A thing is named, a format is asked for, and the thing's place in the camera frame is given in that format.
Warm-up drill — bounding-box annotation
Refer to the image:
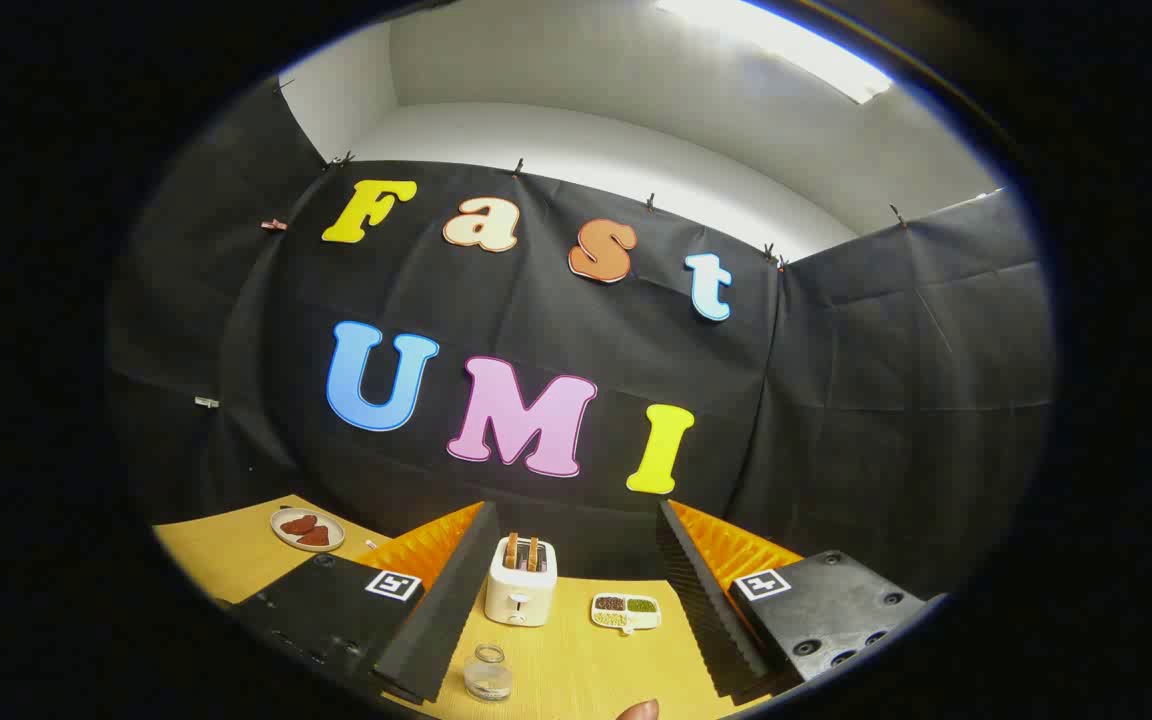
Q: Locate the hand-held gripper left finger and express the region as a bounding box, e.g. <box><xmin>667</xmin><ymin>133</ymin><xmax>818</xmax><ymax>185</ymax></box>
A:
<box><xmin>214</xmin><ymin>502</ymin><xmax>500</xmax><ymax>705</ymax></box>

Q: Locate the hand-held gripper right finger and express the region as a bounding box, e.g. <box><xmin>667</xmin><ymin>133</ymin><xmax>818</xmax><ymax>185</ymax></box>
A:
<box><xmin>656</xmin><ymin>499</ymin><xmax>945</xmax><ymax>701</ymax></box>

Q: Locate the clear plastic juice bottle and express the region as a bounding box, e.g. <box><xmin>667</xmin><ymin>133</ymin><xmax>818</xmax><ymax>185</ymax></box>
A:
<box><xmin>463</xmin><ymin>644</ymin><xmax>515</xmax><ymax>703</ymax></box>

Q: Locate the white divided bean dish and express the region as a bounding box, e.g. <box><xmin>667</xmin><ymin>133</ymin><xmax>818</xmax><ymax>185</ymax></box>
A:
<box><xmin>591</xmin><ymin>592</ymin><xmax>663</xmax><ymax>637</ymax></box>

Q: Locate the white toaster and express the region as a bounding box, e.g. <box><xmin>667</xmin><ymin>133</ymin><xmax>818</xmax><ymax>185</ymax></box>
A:
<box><xmin>484</xmin><ymin>536</ymin><xmax>559</xmax><ymax>628</ymax></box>

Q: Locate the wooden table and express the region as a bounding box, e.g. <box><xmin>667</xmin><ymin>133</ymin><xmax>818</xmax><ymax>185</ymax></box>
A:
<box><xmin>153</xmin><ymin>494</ymin><xmax>767</xmax><ymax>720</ymax></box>

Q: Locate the round beige plate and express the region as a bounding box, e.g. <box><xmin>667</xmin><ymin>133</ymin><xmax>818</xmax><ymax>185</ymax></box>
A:
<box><xmin>270</xmin><ymin>507</ymin><xmax>346</xmax><ymax>554</ymax></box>

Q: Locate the black backdrop cloth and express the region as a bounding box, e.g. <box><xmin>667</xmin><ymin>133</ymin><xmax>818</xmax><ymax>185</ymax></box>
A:
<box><xmin>106</xmin><ymin>80</ymin><xmax>1055</xmax><ymax>601</ymax></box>

